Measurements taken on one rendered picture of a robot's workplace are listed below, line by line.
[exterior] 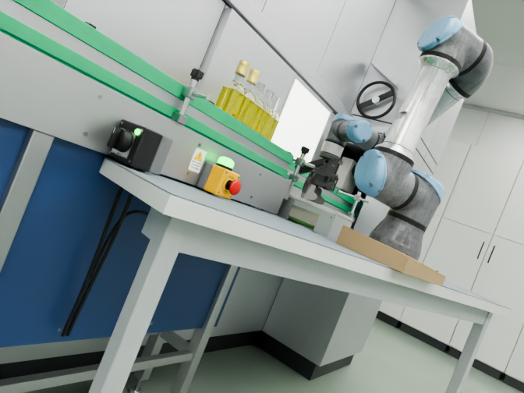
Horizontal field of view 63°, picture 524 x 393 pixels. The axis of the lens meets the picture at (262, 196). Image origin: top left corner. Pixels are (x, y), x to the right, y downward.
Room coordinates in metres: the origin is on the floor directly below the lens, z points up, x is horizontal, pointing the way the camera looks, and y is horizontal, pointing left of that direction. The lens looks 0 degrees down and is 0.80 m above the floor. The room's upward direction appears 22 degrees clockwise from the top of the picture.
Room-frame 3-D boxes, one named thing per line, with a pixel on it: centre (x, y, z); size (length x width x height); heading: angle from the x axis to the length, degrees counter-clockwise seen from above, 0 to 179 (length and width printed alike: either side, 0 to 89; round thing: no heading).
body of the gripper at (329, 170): (1.54, -0.18, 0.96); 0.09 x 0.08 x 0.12; 55
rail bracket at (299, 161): (1.50, -0.06, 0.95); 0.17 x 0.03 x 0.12; 57
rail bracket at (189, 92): (0.97, 0.23, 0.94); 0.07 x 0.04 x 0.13; 57
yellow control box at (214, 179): (1.11, 0.12, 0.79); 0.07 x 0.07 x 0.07; 57
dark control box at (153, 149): (0.87, 0.27, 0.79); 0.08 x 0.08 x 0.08; 57
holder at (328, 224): (1.56, -0.18, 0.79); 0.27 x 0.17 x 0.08; 57
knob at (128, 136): (0.82, 0.30, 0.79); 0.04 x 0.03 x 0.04; 57
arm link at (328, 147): (1.55, -0.17, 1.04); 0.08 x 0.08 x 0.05
